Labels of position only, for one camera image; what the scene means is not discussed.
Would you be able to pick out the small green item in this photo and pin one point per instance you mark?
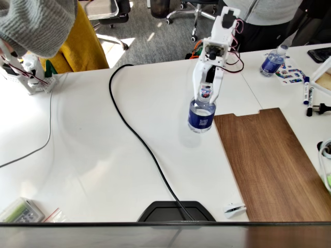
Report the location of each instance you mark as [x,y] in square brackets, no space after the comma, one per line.
[328,180]

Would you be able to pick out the grey seat office chair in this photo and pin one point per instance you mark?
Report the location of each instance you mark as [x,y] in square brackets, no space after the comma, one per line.
[103,7]

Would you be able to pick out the brown wooden board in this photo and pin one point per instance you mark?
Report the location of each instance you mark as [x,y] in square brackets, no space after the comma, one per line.
[266,165]

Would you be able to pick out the gripper mounted camera box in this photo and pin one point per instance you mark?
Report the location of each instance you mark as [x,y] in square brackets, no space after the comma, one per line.
[214,51]

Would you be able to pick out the dark round bin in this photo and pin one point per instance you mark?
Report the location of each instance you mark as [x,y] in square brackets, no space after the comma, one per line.
[159,9]

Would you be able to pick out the white leader arm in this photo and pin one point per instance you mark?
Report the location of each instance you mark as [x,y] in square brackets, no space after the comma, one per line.
[33,75]

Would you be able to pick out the small white printed bracket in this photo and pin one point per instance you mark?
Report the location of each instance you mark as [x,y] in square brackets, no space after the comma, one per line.
[234,210]

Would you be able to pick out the black Philips computer monitor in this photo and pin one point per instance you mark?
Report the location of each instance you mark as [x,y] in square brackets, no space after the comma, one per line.
[175,211]

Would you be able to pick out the chrome base office chair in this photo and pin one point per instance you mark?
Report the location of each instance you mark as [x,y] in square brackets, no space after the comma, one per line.
[197,10]

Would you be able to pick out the clear plastic parts box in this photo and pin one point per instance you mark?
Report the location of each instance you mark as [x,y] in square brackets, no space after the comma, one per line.
[20,210]

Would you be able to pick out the black power plug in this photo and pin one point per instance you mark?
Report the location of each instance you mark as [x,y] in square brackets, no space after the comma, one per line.
[322,108]

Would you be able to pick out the clear zip bag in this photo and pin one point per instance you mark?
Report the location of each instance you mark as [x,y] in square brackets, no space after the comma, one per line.
[55,216]

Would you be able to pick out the black whiteboard marker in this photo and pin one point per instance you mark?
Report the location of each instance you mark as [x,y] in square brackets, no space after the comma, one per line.
[310,103]

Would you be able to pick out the blue labelled water bottle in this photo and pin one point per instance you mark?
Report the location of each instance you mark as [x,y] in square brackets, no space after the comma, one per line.
[271,64]
[200,118]

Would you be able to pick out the colourful sticker sheet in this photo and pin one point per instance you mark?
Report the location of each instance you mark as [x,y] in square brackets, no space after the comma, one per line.
[291,73]

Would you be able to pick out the person's hand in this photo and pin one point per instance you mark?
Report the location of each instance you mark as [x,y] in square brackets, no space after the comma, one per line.
[11,50]

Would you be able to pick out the blue whiteboard marker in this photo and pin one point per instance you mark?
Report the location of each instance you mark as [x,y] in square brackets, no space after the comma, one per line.
[306,90]

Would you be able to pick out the black smartphone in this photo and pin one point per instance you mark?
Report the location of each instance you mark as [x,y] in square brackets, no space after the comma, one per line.
[319,54]

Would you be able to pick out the person in grey hoodie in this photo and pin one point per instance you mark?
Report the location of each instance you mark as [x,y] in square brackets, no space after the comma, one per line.
[269,13]

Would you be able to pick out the green table clamp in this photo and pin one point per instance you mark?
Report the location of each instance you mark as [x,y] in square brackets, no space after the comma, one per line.
[50,69]

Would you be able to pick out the person in grey knit sweater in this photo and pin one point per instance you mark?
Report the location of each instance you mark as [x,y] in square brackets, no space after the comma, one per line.
[38,23]

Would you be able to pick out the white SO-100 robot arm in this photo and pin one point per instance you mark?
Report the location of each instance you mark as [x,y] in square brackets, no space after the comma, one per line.
[222,31]

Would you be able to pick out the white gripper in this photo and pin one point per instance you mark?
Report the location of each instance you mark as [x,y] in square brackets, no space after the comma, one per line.
[210,75]

